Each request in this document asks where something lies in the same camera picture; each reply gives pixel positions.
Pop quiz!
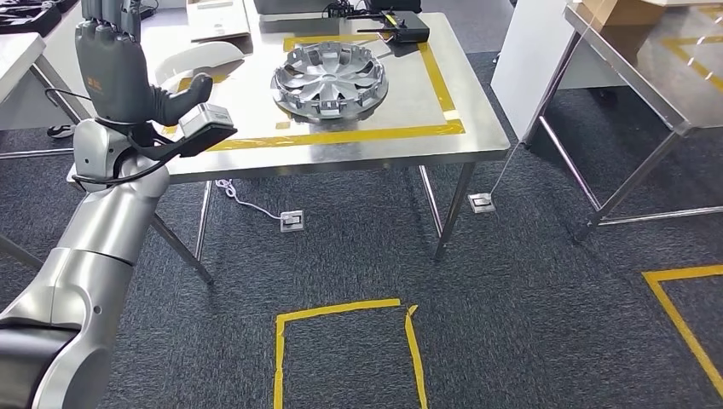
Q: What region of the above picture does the black router with antennas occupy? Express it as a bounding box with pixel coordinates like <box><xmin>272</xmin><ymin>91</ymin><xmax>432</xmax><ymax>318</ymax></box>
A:
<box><xmin>356</xmin><ymin>9</ymin><xmax>431</xmax><ymax>45</ymax></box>

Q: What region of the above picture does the silver wheel hubcap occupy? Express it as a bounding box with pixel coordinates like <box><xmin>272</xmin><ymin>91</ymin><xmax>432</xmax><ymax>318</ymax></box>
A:
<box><xmin>270</xmin><ymin>41</ymin><xmax>390</xmax><ymax>121</ymax></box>

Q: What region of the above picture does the white coiled floor cable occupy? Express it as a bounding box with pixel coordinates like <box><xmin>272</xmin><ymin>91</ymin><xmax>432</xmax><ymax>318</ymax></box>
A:
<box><xmin>213</xmin><ymin>178</ymin><xmax>284</xmax><ymax>222</ymax></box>

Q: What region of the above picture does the white plastic shell part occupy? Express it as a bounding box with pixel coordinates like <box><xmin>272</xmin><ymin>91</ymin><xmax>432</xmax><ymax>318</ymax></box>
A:
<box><xmin>153</xmin><ymin>41</ymin><xmax>246</xmax><ymax>93</ymax></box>

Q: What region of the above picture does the brown cardboard box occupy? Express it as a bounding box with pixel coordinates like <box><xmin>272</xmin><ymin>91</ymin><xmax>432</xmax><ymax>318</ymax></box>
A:
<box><xmin>580</xmin><ymin>0</ymin><xmax>672</xmax><ymax>27</ymax></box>

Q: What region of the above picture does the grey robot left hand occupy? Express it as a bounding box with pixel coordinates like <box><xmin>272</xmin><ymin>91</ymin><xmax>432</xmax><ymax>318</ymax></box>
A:
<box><xmin>74</xmin><ymin>0</ymin><xmax>215</xmax><ymax>128</ymax></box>

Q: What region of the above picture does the yellow side table tape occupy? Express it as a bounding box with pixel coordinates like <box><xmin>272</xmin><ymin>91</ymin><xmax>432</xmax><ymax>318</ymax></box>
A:
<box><xmin>659</xmin><ymin>4</ymin><xmax>723</xmax><ymax>95</ymax></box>

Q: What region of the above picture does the cardboard box with white insert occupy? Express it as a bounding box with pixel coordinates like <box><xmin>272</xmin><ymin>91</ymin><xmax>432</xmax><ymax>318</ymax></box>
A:
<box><xmin>185</xmin><ymin>0</ymin><xmax>253</xmax><ymax>44</ymax></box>

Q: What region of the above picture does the metal side table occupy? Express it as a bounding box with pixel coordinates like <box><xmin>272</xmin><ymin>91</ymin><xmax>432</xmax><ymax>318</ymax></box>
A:
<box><xmin>518</xmin><ymin>0</ymin><xmax>723</xmax><ymax>245</ymax></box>

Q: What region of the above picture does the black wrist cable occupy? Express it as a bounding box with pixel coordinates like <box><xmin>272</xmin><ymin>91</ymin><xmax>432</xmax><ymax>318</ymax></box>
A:
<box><xmin>43</xmin><ymin>87</ymin><xmax>190</xmax><ymax>187</ymax></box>

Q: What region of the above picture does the yellow floor tape square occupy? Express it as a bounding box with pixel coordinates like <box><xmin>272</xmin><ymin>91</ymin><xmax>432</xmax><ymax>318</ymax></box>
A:
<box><xmin>642</xmin><ymin>263</ymin><xmax>723</xmax><ymax>399</ymax></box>
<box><xmin>272</xmin><ymin>297</ymin><xmax>430</xmax><ymax>409</ymax></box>

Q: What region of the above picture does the silver floor socket box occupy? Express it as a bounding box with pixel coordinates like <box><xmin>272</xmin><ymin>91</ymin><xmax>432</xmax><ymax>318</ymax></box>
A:
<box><xmin>279</xmin><ymin>209</ymin><xmax>305</xmax><ymax>234</ymax></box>
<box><xmin>466</xmin><ymin>192</ymin><xmax>498</xmax><ymax>215</ymax></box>

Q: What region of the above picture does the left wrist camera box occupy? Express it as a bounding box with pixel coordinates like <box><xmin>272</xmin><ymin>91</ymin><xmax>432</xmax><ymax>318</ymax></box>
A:
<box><xmin>176</xmin><ymin>103</ymin><xmax>239</xmax><ymax>159</ymax></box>

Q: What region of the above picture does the black cable hub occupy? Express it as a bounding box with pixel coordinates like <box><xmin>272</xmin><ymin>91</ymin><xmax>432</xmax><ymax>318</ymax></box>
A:
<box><xmin>321</xmin><ymin>0</ymin><xmax>369</xmax><ymax>21</ymax></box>

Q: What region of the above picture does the steel workbench table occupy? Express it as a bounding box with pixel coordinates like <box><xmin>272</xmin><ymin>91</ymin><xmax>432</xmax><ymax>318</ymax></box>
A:
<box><xmin>67</xmin><ymin>0</ymin><xmax>512</xmax><ymax>286</ymax></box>

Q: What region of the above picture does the white partition panel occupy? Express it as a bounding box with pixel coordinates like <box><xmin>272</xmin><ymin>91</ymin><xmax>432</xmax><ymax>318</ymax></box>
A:
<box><xmin>489</xmin><ymin>0</ymin><xmax>629</xmax><ymax>143</ymax></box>

